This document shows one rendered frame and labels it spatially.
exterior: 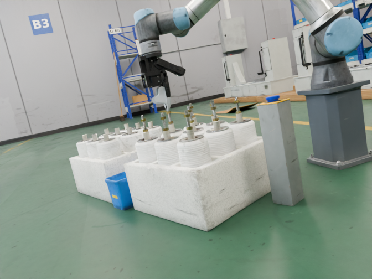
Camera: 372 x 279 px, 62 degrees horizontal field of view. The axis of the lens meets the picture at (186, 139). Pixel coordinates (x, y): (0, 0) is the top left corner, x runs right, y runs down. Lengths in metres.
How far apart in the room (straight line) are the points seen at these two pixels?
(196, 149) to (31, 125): 6.72
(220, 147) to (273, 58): 3.54
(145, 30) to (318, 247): 0.86
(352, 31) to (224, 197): 0.65
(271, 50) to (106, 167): 3.48
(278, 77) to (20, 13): 5.46
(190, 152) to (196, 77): 6.90
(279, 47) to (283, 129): 3.63
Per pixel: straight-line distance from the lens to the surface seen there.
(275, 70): 4.47
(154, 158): 1.09
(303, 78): 3.82
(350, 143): 1.31
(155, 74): 1.15
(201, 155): 0.91
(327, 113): 1.26
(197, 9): 1.28
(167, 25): 1.16
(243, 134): 1.07
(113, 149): 1.36
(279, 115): 0.93
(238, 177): 0.99
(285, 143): 0.95
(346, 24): 1.15
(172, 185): 0.95
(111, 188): 1.26
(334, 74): 1.28
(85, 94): 7.38
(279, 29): 8.94
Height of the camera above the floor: 0.40
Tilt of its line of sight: 9 degrees down
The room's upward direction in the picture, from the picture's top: 12 degrees counter-clockwise
